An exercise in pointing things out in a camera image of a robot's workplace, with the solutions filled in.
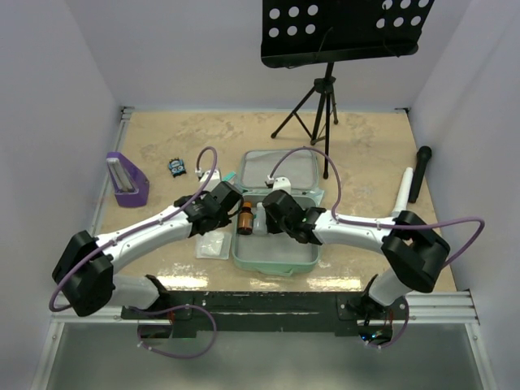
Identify white plastic bottle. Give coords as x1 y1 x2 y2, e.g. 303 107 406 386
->
253 202 267 236

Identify amber medicine bottle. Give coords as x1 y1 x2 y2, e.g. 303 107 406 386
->
236 201 254 236

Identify teal packet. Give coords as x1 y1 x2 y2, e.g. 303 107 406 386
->
223 171 236 184

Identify white gauze packet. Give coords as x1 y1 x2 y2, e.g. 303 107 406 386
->
195 231 232 260

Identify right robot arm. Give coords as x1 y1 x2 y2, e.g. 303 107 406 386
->
262 190 450 319

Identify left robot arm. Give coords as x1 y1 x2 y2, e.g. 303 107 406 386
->
52 181 243 319

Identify mint green medicine case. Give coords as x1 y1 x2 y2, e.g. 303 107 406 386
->
232 149 324 276

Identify blue owl toy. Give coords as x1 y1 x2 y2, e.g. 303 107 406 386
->
167 158 187 177

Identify purple metronome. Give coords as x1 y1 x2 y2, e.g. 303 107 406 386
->
106 151 150 208

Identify white microphone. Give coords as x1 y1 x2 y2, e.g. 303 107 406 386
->
391 167 414 217

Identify black microphone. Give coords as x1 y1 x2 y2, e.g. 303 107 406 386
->
408 145 432 203

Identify black music stand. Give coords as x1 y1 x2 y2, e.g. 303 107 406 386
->
260 0 436 180

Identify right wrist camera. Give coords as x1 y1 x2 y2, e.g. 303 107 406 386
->
265 176 292 193

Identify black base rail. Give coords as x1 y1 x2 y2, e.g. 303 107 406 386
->
121 291 405 338

